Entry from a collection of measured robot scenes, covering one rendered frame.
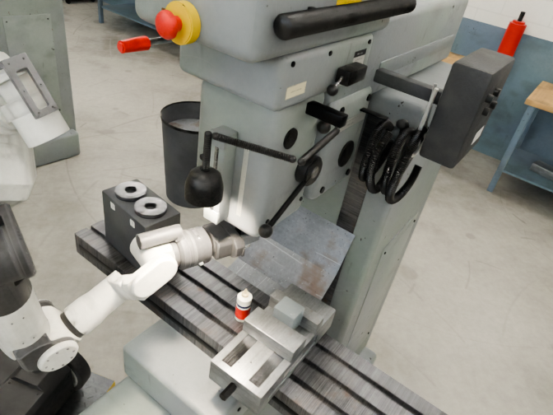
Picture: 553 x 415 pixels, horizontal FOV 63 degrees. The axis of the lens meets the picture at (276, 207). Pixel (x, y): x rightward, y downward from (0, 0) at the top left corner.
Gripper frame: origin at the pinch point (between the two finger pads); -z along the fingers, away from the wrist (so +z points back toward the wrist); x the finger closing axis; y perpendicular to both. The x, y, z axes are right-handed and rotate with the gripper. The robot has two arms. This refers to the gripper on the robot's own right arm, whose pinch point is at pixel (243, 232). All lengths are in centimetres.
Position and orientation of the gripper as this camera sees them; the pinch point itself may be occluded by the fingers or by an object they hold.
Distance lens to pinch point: 113.5
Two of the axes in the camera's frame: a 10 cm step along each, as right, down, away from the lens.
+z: -8.1, 2.2, -5.4
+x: -5.6, -5.4, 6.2
